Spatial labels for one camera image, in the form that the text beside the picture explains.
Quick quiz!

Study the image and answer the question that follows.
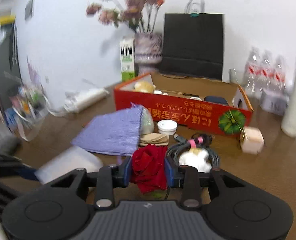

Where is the purple woven cloth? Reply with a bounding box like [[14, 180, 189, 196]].
[[71, 105, 144, 155]]

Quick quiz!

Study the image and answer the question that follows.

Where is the red orange cardboard box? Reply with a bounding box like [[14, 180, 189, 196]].
[[114, 73, 253, 136]]

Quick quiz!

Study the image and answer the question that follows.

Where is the red fabric rose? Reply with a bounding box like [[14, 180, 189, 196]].
[[130, 144, 168, 194]]

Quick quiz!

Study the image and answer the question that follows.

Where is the white ribbed jar lid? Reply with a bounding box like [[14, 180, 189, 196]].
[[157, 119, 178, 136]]

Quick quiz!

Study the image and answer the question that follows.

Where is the white power strip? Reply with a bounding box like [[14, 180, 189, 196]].
[[63, 88, 109, 113]]

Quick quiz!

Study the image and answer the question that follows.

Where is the yellow white plush dog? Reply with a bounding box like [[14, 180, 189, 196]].
[[134, 81, 156, 94]]

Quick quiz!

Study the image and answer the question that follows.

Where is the dried pink flower bouquet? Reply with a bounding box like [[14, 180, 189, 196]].
[[86, 0, 165, 33]]

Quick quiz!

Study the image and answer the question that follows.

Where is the purple textured vase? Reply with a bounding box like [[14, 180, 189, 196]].
[[134, 33, 163, 76]]

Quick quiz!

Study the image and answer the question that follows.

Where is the translucent box of white beads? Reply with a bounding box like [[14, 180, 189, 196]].
[[35, 146, 103, 184]]

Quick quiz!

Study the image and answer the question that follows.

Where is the navy zippered case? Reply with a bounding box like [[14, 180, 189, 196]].
[[203, 95, 229, 106]]

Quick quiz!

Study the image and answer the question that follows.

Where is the water bottle middle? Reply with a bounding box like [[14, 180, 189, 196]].
[[260, 50, 273, 91]]

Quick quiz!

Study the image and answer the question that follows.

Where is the water bottle right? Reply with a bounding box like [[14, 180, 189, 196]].
[[273, 55, 286, 93]]

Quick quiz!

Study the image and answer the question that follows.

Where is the clear glass cup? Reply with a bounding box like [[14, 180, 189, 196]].
[[229, 68, 244, 85]]

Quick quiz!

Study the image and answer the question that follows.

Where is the clear plastic bag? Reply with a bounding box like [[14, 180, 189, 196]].
[[140, 107, 155, 135]]

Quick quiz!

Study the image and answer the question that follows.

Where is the water bottle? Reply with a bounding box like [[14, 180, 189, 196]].
[[243, 47, 260, 97], [260, 50, 273, 91], [273, 55, 286, 93]]

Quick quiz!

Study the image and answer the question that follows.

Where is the black paper shopping bag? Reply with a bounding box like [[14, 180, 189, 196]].
[[159, 0, 224, 81]]

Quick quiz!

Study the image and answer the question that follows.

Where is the pink cube charger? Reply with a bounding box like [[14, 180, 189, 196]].
[[240, 126, 265, 154]]

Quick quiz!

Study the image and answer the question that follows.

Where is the braided black cable coil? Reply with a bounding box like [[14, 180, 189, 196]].
[[166, 132, 221, 198]]

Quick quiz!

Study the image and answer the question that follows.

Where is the plastic bag of items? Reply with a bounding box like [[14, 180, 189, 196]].
[[7, 76, 49, 142]]

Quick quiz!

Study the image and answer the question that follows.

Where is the small lavender tin box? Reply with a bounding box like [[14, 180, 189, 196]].
[[259, 89, 289, 116]]

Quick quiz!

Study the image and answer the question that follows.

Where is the water bottle left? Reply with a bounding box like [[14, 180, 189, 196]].
[[243, 47, 260, 97]]

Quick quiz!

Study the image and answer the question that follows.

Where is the green white milk carton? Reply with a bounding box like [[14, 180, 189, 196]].
[[120, 37, 135, 81]]

